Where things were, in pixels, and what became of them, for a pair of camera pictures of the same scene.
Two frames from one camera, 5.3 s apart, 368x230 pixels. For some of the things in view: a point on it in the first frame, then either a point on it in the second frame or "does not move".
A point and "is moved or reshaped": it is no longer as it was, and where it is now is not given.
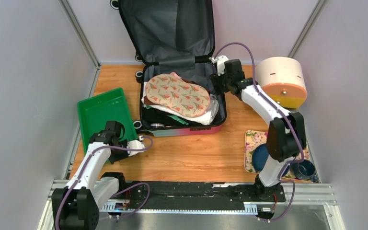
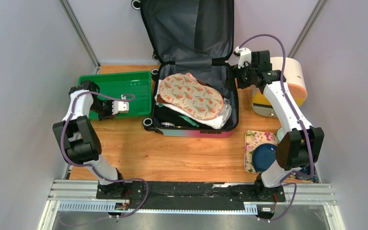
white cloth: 205,119 to 216,123
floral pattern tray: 253,138 does not move
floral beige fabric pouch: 179,97 is moved or reshaped
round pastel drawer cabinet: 282,79 does not move
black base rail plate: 197,195 does not move
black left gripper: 113,159 to 109,115
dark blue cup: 304,169 does not move
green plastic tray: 94,112 is moved or reshaped
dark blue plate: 259,155 does not move
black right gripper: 216,79 to 237,72
